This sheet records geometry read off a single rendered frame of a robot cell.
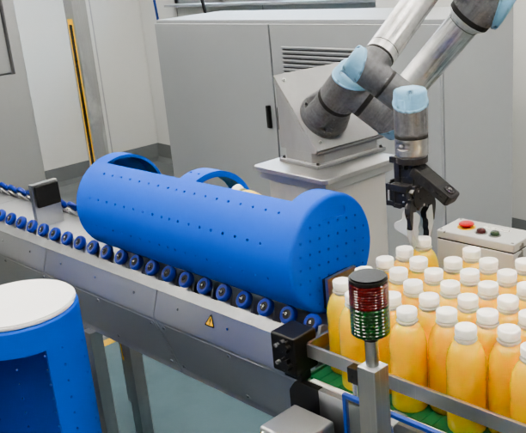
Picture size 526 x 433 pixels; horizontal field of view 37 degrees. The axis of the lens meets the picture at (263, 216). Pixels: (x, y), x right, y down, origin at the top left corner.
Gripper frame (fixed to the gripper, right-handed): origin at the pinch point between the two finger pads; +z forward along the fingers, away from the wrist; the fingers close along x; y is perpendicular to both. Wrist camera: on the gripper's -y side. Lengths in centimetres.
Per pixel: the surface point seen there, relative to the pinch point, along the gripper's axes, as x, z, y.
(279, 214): 25.3, -10.5, 20.0
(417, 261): 12.2, -0.8, -7.4
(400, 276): 19.1, -0.1, -8.2
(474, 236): -8.1, -0.2, -8.6
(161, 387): -28, 111, 161
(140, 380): 10, 72, 114
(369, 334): 55, -8, -29
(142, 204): 29, -6, 68
